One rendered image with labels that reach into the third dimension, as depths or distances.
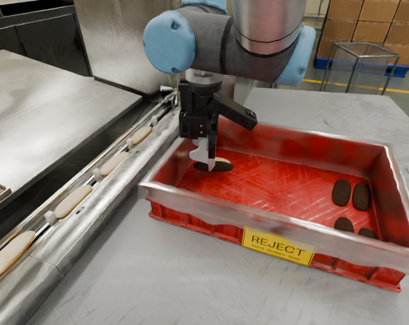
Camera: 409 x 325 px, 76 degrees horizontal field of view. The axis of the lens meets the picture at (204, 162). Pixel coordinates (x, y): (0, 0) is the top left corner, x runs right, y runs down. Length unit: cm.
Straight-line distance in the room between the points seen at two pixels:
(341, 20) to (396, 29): 68
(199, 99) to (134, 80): 46
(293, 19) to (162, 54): 17
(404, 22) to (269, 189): 405
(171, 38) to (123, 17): 56
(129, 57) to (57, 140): 37
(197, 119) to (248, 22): 29
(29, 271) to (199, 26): 45
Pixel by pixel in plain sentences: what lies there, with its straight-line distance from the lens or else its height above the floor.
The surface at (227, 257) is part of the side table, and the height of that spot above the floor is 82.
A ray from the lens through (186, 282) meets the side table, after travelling 49.
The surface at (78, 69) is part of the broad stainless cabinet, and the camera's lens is 300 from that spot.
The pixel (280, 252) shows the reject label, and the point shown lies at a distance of 50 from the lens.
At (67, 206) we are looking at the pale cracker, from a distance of 60.
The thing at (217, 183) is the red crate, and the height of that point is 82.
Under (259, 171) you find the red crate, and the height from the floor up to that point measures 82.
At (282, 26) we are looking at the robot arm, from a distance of 30.
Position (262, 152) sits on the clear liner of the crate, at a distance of 73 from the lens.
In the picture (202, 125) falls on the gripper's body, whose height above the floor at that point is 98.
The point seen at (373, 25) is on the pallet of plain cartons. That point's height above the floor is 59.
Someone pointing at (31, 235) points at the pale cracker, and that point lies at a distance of 59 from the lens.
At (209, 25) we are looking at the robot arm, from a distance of 38.
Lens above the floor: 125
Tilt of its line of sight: 37 degrees down
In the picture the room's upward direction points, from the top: straight up
